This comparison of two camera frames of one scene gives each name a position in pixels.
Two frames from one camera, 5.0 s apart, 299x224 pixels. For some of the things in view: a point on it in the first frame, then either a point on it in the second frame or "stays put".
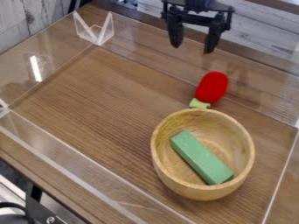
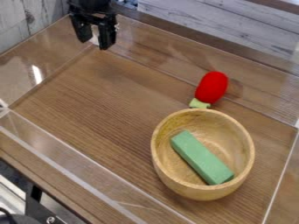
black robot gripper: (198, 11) to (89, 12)
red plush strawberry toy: (212, 87) stays put
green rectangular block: (210, 169) stays put
